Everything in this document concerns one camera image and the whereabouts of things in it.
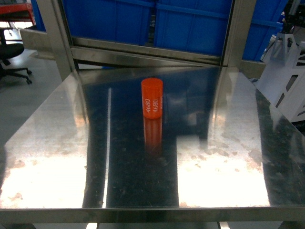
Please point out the orange cylindrical capacitor 4680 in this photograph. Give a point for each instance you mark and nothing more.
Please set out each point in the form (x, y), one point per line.
(152, 98)

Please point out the right blue plastic bin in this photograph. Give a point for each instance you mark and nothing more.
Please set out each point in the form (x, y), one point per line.
(192, 25)

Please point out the blue plastic bin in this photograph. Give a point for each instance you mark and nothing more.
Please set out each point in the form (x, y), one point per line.
(192, 25)
(124, 21)

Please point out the red metal table frame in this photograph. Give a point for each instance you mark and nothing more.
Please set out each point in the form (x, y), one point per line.
(17, 12)

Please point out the left blue plastic bin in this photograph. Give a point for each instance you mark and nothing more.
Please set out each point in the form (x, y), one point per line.
(124, 21)

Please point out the black office chair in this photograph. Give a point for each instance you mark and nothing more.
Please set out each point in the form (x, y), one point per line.
(8, 51)

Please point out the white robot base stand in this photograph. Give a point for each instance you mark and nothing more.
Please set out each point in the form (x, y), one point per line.
(283, 79)

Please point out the stainless steel shelf frame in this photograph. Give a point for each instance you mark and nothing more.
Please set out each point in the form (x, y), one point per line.
(56, 43)

